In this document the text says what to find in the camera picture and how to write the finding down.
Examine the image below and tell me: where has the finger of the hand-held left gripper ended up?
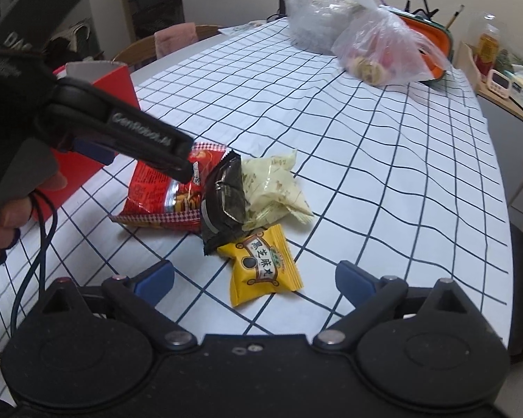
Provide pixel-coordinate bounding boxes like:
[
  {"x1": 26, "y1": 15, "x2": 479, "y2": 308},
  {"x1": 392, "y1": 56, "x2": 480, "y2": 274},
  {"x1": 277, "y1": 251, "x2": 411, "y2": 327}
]
[
  {"x1": 44, "y1": 77, "x2": 196, "y2": 185},
  {"x1": 61, "y1": 136, "x2": 117, "y2": 167}
]

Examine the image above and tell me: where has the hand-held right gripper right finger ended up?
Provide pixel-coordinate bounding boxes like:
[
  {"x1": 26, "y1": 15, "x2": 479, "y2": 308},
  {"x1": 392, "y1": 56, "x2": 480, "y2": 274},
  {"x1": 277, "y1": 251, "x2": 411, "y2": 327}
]
[{"x1": 312, "y1": 260, "x2": 484, "y2": 351}]

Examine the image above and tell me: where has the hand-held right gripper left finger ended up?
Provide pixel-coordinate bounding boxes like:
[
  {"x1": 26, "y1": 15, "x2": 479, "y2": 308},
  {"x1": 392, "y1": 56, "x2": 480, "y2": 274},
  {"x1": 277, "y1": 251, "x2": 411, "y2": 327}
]
[{"x1": 38, "y1": 260, "x2": 197, "y2": 351}]

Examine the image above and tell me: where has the red cardboard box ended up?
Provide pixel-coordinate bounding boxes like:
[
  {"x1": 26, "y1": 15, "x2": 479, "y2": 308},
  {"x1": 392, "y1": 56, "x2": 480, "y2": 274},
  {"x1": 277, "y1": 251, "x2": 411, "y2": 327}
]
[{"x1": 31, "y1": 61, "x2": 142, "y2": 224}]

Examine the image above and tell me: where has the red snack packet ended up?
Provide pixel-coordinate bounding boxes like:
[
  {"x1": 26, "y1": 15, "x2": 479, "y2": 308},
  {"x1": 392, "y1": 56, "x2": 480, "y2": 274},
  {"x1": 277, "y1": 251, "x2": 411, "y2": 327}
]
[{"x1": 109, "y1": 141, "x2": 228, "y2": 233}]

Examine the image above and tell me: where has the yellow snack packet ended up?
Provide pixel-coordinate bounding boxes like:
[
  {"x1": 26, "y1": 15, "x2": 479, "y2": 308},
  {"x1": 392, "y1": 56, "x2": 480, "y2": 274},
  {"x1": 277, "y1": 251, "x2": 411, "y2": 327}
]
[{"x1": 217, "y1": 224, "x2": 304, "y2": 309}]

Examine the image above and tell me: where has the black snack packet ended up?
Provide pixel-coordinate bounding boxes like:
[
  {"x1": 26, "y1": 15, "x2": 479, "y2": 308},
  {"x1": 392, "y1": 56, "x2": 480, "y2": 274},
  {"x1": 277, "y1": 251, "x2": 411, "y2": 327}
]
[{"x1": 200, "y1": 150, "x2": 249, "y2": 256}]

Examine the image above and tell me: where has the cream snack packet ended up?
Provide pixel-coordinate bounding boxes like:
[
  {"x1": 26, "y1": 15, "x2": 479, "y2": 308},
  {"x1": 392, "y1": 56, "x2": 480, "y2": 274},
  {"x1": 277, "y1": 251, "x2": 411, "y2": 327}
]
[{"x1": 241, "y1": 148, "x2": 316, "y2": 231}]

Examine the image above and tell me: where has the person's left hand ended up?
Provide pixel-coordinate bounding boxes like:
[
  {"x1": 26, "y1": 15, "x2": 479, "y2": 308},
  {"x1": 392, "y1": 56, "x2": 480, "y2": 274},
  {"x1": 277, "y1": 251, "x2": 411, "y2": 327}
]
[{"x1": 0, "y1": 173, "x2": 69, "y2": 269}]

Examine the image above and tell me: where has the wooden chair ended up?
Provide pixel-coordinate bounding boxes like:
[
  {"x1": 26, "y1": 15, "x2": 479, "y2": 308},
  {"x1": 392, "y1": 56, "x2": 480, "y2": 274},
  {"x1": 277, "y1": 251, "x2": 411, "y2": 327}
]
[{"x1": 112, "y1": 23, "x2": 224, "y2": 73}]

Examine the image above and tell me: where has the white tote bag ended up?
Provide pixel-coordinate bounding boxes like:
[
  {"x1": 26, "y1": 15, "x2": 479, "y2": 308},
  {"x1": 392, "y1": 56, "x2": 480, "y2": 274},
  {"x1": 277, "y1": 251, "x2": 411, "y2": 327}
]
[{"x1": 47, "y1": 18, "x2": 100, "y2": 60}]

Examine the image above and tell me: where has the pink cloth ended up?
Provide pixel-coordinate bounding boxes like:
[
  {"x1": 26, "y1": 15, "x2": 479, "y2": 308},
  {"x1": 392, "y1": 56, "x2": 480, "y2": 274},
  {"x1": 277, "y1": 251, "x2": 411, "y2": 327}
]
[{"x1": 153, "y1": 22, "x2": 198, "y2": 60}]

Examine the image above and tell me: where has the dark shelf unit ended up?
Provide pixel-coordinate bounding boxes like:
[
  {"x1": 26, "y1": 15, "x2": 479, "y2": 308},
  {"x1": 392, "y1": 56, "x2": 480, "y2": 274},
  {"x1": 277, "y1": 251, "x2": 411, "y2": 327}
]
[{"x1": 115, "y1": 0, "x2": 186, "y2": 45}]

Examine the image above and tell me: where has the white checked tablecloth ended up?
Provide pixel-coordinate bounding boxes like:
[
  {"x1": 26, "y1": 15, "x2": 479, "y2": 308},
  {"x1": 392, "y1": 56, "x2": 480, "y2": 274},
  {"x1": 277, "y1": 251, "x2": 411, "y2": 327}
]
[{"x1": 0, "y1": 15, "x2": 514, "y2": 403}]

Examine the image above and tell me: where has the white paper booklet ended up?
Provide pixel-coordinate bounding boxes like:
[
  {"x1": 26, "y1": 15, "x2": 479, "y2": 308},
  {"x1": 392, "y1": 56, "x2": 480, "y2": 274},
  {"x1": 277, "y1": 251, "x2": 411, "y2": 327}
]
[{"x1": 217, "y1": 20, "x2": 267, "y2": 36}]

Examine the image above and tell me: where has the clear plastic bag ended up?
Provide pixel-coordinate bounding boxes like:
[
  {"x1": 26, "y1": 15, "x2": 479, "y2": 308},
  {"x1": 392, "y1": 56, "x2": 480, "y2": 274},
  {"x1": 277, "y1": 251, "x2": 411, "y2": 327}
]
[{"x1": 272, "y1": 0, "x2": 378, "y2": 56}]

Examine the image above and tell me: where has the pinkish plastic bag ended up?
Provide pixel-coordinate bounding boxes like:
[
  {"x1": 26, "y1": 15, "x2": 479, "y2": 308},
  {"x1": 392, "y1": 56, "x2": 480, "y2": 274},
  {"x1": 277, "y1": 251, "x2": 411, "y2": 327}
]
[{"x1": 331, "y1": 5, "x2": 455, "y2": 87}]

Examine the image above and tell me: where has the wooden desk organizer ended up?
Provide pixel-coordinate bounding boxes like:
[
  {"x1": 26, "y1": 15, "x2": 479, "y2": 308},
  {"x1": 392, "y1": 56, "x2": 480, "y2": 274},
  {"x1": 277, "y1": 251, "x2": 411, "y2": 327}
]
[{"x1": 455, "y1": 40, "x2": 485, "y2": 91}]

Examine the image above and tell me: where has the white kitchen timer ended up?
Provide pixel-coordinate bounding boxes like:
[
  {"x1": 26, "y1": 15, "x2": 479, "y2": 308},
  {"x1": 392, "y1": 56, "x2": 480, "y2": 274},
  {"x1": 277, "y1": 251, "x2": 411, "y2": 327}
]
[{"x1": 487, "y1": 69, "x2": 513, "y2": 92}]

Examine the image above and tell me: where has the orange container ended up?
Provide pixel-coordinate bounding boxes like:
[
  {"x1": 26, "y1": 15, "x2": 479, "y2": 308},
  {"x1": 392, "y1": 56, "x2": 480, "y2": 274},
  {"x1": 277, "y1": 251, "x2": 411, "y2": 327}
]
[{"x1": 391, "y1": 10, "x2": 456, "y2": 86}]

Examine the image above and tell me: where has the clear jar with yellow label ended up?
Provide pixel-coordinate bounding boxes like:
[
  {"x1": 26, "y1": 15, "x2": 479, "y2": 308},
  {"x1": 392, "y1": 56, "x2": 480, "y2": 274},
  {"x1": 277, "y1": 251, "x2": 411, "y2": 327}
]
[{"x1": 474, "y1": 10, "x2": 505, "y2": 76}]

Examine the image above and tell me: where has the black cable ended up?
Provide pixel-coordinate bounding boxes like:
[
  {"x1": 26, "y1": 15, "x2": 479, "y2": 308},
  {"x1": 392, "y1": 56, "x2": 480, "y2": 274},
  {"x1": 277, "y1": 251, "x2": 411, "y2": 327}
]
[{"x1": 0, "y1": 187, "x2": 60, "y2": 360}]

